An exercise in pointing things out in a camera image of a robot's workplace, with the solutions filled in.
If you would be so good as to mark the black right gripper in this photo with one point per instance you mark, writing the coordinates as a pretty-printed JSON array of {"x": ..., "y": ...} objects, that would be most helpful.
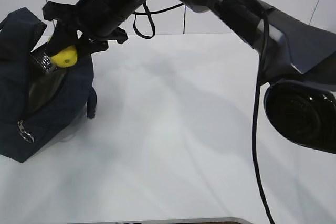
[{"x": 98, "y": 19}]

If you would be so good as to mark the dark navy lunch bag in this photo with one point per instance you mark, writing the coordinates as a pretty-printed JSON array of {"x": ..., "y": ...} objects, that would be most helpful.
[{"x": 36, "y": 106}]

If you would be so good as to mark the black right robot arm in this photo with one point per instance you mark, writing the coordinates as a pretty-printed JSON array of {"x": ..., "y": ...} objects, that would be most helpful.
[{"x": 296, "y": 60}]

